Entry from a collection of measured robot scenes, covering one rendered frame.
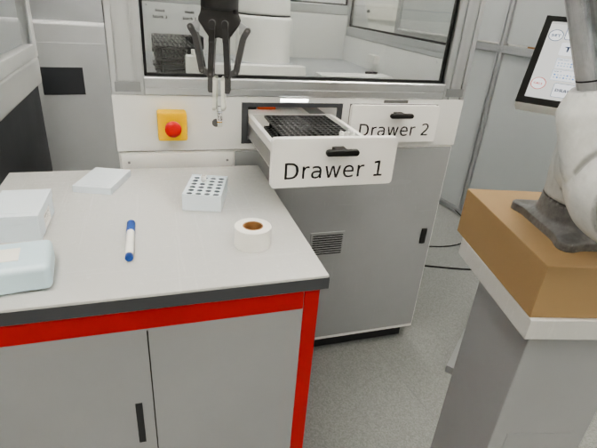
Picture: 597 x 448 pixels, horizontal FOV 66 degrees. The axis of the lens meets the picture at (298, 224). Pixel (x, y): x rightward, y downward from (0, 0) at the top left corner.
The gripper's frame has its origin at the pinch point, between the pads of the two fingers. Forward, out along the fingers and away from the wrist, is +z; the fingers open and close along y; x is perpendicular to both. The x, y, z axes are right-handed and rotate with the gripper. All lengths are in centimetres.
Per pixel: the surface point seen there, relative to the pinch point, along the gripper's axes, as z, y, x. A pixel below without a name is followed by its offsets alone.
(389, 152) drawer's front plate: 9.7, -38.6, 2.5
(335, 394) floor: 99, -38, -11
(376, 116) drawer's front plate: 9, -41, -32
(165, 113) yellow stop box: 8.5, 15.0, -12.9
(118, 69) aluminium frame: -0.7, 26.3, -14.7
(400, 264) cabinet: 63, -60, -38
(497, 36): -9, -131, -172
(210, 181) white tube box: 20.1, 1.9, 1.6
